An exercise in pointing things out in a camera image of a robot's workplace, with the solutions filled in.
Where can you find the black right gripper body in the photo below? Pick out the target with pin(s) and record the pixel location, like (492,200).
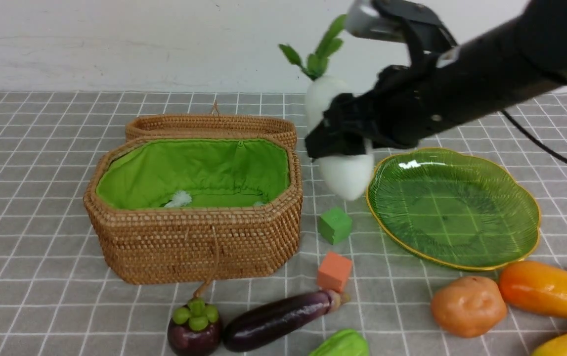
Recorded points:
(396,113)

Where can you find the white radish with leaves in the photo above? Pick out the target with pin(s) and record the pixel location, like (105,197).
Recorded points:
(346,176)

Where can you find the brown potato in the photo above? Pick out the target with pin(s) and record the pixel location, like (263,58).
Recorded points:
(469,306)

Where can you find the orange mango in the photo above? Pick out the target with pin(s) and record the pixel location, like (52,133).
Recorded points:
(535,287)

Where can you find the green chayote vegetable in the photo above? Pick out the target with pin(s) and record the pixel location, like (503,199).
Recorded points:
(345,342)

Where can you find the purple eggplant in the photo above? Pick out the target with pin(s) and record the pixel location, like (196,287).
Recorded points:
(265,324)

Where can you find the dark purple mangosteen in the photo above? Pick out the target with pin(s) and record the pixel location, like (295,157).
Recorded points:
(195,329)

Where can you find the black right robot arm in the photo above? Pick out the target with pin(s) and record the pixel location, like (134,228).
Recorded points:
(446,84)

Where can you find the green glass leaf plate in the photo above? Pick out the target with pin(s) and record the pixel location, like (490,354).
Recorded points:
(459,211)

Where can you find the green foam cube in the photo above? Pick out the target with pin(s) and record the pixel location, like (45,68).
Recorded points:
(334,225)

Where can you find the orange foam cube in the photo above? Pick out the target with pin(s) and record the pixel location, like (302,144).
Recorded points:
(334,272)

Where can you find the woven wicker basket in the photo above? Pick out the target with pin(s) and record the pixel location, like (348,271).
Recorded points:
(187,209)

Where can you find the grey checkered tablecloth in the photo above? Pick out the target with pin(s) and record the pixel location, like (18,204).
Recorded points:
(58,298)

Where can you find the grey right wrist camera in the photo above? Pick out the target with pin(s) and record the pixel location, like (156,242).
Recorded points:
(409,23)

